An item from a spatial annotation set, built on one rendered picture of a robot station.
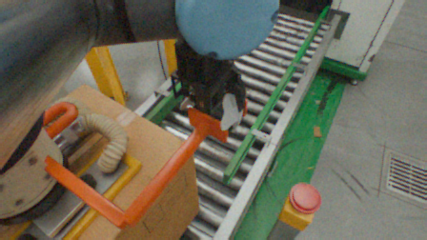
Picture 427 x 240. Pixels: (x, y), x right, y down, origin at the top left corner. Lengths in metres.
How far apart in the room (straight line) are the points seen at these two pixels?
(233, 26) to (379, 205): 1.87
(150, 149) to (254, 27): 0.49
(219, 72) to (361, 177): 1.73
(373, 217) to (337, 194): 0.23
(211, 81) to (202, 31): 0.19
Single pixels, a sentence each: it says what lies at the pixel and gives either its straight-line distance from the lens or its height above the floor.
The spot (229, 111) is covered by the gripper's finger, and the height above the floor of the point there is 1.26.
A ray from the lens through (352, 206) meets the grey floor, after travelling 1.91.
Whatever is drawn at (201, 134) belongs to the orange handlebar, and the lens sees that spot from 0.48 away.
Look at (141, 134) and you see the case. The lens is 0.67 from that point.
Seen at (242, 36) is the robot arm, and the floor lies 1.49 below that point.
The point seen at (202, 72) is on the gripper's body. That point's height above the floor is 1.34.
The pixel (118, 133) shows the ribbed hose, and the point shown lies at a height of 1.15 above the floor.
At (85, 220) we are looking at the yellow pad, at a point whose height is 1.09.
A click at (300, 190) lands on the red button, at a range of 0.64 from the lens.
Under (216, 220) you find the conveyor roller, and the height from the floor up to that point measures 0.55.
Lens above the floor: 1.60
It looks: 50 degrees down
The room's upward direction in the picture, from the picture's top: straight up
